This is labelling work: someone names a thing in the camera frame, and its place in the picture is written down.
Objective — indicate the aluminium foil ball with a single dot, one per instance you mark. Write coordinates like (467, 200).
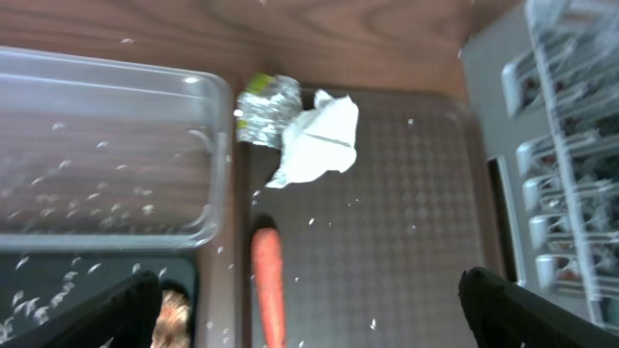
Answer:
(265, 108)

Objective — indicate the brown serving tray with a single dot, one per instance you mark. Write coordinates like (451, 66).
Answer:
(372, 257)

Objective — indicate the brown cookie food scrap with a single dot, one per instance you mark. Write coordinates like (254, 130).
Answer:
(172, 326)

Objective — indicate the orange carrot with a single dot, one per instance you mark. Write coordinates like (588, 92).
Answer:
(267, 263)

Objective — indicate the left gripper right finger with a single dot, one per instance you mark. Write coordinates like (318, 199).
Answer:
(501, 314)

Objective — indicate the black plastic tray bin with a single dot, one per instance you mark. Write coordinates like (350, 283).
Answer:
(39, 287)

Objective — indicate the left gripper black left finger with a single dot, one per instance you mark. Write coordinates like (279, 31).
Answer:
(124, 315)

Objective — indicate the white paper napkin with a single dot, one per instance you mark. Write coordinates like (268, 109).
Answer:
(318, 141)

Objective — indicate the clear plastic bin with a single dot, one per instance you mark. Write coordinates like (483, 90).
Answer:
(104, 154)

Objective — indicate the grey dishwasher rack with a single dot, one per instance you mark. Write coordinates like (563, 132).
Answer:
(543, 82)

